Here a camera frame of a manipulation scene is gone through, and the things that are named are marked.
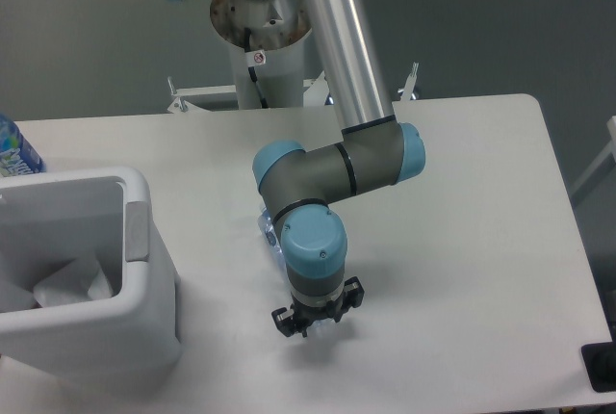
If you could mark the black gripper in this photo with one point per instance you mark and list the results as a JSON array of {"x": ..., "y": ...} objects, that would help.
[{"x": 308, "y": 309}]

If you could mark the clear plastic bottle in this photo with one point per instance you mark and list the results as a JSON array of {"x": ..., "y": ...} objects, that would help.
[{"x": 266, "y": 227}]

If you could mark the clear plastic wrapper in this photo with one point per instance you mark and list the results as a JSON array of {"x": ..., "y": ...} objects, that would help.
[{"x": 81, "y": 280}]

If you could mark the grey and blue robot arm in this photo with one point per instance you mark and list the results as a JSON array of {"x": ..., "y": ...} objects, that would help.
[{"x": 298, "y": 186}]

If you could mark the white plastic trash can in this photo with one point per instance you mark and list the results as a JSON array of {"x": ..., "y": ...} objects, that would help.
[{"x": 50, "y": 219}]

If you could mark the black table clamp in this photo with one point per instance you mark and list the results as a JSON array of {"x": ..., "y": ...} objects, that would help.
[{"x": 599, "y": 361}]

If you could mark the white furniture leg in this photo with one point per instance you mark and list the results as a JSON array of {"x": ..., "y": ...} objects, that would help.
[{"x": 597, "y": 170}]

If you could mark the blue labelled drink bottle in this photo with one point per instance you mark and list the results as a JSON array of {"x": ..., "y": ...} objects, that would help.
[{"x": 18, "y": 157}]

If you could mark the white pedestal base frame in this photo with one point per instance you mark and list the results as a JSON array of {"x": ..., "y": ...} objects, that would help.
[{"x": 315, "y": 93}]

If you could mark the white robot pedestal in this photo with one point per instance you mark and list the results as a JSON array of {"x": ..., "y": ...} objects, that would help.
[{"x": 265, "y": 41}]

